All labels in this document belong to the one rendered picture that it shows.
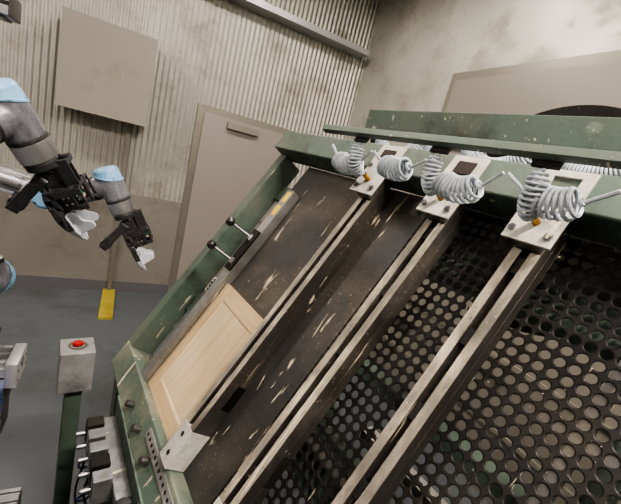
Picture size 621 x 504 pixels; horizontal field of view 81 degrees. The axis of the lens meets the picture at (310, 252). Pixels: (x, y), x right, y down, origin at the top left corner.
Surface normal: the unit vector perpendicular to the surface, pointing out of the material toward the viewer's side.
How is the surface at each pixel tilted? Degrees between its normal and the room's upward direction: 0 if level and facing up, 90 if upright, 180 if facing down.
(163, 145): 90
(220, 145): 90
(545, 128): 90
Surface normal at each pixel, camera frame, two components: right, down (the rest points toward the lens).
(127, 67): 0.42, 0.31
